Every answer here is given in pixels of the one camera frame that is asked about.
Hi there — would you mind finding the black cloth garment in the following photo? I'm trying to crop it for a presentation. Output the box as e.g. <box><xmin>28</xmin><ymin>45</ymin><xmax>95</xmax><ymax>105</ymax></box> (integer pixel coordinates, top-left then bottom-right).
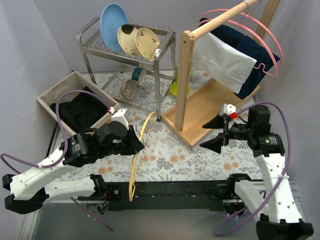
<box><xmin>59</xmin><ymin>93</ymin><xmax>108</xmax><ymax>135</ymax></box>

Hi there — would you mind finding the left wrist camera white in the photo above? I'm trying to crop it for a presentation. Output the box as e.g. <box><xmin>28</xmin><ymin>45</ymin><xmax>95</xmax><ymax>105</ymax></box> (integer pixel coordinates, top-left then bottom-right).
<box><xmin>108</xmin><ymin>107</ymin><xmax>131</xmax><ymax>130</ymax></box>

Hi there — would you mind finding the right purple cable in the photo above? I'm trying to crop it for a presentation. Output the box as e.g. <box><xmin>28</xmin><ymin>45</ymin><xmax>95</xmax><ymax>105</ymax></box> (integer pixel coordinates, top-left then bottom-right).
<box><xmin>212</xmin><ymin>101</ymin><xmax>292</xmax><ymax>237</ymax></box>

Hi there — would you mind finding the floral table mat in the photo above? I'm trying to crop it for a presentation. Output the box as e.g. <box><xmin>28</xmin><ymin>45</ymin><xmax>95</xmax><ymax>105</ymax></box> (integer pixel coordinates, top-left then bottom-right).
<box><xmin>47</xmin><ymin>67</ymin><xmax>277</xmax><ymax>181</ymax></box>

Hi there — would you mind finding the lime green bowl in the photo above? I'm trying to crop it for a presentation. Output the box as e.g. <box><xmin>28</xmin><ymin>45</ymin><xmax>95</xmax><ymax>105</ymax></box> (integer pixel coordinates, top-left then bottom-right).
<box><xmin>170</xmin><ymin>82</ymin><xmax>178</xmax><ymax>97</ymax></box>

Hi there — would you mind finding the cream floral plate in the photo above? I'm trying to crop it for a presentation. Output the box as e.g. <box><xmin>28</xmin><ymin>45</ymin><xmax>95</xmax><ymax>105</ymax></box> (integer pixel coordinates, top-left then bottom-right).
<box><xmin>135</xmin><ymin>27</ymin><xmax>160</xmax><ymax>62</ymax></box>

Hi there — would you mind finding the patterned red bowl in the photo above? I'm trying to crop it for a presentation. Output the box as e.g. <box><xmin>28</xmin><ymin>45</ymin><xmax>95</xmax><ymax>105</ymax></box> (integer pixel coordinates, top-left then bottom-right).
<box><xmin>120</xmin><ymin>79</ymin><xmax>137</xmax><ymax>101</ymax></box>

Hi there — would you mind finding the pink wavy hanger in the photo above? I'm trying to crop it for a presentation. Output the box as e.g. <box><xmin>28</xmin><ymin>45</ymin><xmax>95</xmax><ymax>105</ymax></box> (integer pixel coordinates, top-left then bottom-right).
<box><xmin>200</xmin><ymin>8</ymin><xmax>284</xmax><ymax>67</ymax></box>
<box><xmin>196</xmin><ymin>19</ymin><xmax>280</xmax><ymax>78</ymax></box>

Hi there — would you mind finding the wooden clothes rack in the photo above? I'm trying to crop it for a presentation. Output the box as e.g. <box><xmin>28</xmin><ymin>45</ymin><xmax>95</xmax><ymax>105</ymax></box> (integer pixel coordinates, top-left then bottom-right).
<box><xmin>162</xmin><ymin>0</ymin><xmax>280</xmax><ymax>149</ymax></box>

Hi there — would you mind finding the cream plate dark spot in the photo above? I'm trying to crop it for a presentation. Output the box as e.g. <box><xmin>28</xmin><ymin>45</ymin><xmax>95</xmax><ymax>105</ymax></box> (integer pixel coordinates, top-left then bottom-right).
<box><xmin>117</xmin><ymin>24</ymin><xmax>141</xmax><ymax>57</ymax></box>

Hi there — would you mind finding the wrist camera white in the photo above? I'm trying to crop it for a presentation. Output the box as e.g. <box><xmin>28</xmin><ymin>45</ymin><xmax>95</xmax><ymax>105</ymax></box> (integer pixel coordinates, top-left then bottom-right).
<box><xmin>218</xmin><ymin>103</ymin><xmax>238</xmax><ymax>120</ymax></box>
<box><xmin>108</xmin><ymin>107</ymin><xmax>131</xmax><ymax>130</ymax></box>

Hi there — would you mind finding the white cloth garment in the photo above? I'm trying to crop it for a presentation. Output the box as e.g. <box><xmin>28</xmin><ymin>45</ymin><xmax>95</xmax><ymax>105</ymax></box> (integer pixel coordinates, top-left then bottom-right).
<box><xmin>192</xmin><ymin>33</ymin><xmax>257</xmax><ymax>94</ymax></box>

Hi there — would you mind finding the teal cup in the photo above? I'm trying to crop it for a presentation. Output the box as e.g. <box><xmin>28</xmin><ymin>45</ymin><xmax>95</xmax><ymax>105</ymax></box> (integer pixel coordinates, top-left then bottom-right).
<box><xmin>131</xmin><ymin>67</ymin><xmax>147</xmax><ymax>87</ymax></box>

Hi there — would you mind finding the dark blue denim skirt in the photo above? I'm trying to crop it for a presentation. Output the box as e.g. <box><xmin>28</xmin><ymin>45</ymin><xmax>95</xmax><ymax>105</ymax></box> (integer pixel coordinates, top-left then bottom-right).
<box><xmin>192</xmin><ymin>25</ymin><xmax>274</xmax><ymax>99</ymax></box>

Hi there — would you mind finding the steel dish rack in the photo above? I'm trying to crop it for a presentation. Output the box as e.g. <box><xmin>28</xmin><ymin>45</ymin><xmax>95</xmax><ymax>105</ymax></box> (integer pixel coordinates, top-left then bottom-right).
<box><xmin>76</xmin><ymin>16</ymin><xmax>178</xmax><ymax>121</ymax></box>

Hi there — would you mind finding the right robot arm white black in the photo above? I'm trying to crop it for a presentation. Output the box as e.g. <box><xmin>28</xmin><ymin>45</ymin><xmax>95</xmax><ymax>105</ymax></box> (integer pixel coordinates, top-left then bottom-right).
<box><xmin>200</xmin><ymin>102</ymin><xmax>314</xmax><ymax>240</ymax></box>

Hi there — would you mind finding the wicker laundry basket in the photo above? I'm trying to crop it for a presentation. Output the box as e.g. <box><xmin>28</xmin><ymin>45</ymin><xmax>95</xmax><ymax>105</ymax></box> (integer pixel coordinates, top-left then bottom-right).
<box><xmin>36</xmin><ymin>71</ymin><xmax>120</xmax><ymax>137</ymax></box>

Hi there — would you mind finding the yellow wavy hanger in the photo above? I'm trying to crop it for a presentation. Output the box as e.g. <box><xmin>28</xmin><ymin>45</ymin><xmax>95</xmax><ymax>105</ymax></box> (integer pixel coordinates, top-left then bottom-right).
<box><xmin>128</xmin><ymin>111</ymin><xmax>157</xmax><ymax>202</ymax></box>

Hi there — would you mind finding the blue plate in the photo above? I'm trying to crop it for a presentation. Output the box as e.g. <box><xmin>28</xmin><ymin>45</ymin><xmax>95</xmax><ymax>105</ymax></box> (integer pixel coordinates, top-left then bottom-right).
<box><xmin>99</xmin><ymin>3</ymin><xmax>128</xmax><ymax>52</ymax></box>

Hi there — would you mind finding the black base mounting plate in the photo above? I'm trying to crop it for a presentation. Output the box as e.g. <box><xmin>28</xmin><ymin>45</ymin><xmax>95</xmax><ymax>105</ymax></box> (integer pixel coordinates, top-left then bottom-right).
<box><xmin>105</xmin><ymin>180</ymin><xmax>241</xmax><ymax>211</ymax></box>

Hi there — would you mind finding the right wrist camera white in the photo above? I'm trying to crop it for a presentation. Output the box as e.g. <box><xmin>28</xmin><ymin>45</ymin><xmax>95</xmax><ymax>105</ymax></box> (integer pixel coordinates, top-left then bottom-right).
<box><xmin>218</xmin><ymin>103</ymin><xmax>238</xmax><ymax>120</ymax></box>

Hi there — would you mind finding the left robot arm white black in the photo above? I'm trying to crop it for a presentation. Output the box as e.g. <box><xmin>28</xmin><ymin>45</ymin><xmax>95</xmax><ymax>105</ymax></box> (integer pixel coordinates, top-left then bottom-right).
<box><xmin>2</xmin><ymin>121</ymin><xmax>144</xmax><ymax>214</ymax></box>

